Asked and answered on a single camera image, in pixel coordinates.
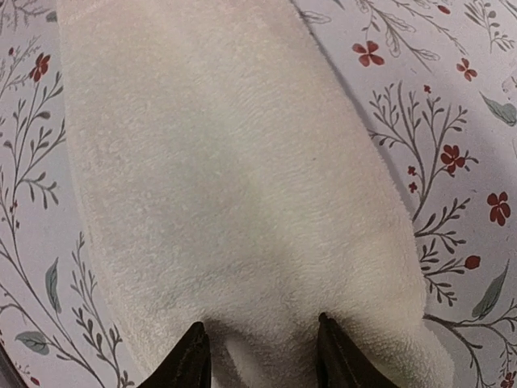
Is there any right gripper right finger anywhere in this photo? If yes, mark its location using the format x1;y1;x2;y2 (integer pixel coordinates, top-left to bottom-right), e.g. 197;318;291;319
316;313;397;388

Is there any cream white towel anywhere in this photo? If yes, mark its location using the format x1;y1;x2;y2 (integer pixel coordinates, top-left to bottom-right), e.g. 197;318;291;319
57;1;454;387

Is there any floral table mat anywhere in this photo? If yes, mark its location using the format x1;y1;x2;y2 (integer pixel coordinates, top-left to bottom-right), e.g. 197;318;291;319
1;1;516;387

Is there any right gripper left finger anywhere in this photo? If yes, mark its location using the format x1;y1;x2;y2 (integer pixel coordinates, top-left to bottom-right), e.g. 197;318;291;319
139;322;212;388

